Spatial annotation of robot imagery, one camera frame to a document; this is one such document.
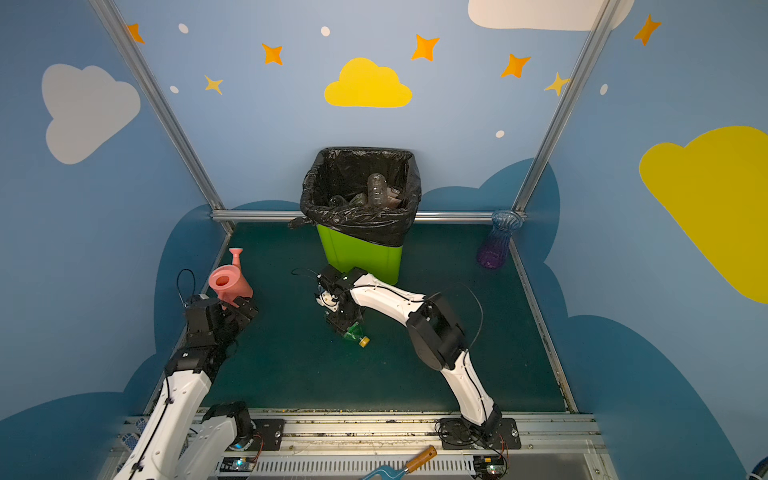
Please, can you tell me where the crushed green bottle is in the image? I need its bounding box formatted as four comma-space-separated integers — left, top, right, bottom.
343, 322, 370, 348

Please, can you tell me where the clear bottle white cap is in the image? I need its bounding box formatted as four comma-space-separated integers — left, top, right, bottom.
367, 173, 388, 208

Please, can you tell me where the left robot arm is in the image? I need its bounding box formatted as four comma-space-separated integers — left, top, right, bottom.
115, 295, 258, 479

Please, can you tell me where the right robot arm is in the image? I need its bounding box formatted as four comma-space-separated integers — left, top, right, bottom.
315, 265, 502, 448

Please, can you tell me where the green plastic bin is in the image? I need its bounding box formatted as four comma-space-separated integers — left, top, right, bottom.
317, 225, 403, 285

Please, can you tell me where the black bin liner bag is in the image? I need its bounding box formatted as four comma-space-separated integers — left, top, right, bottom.
287, 146, 423, 248

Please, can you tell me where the pink watering can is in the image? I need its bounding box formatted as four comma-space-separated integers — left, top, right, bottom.
208, 247, 253, 304

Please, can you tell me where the pink label crushed bottle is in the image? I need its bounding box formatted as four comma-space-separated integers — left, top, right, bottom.
386, 187, 403, 209

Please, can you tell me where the purple ribbed glass vase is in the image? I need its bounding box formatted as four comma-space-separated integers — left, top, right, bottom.
476, 210, 524, 270

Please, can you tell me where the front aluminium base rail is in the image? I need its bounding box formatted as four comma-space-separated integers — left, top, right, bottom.
107, 407, 613, 480

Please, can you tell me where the aluminium back frame rail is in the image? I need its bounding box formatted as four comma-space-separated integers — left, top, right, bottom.
211, 210, 493, 224

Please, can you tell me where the left aluminium frame post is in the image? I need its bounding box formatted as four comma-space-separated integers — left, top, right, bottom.
89, 0, 225, 213

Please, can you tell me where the aluminium frame post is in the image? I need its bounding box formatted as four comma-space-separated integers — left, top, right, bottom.
511, 0, 621, 216
89, 0, 225, 213

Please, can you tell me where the scraper with wooden handle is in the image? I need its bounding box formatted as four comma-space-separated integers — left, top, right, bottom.
359, 444, 439, 480

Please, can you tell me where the right aluminium frame post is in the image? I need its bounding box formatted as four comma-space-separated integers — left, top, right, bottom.
511, 0, 621, 216

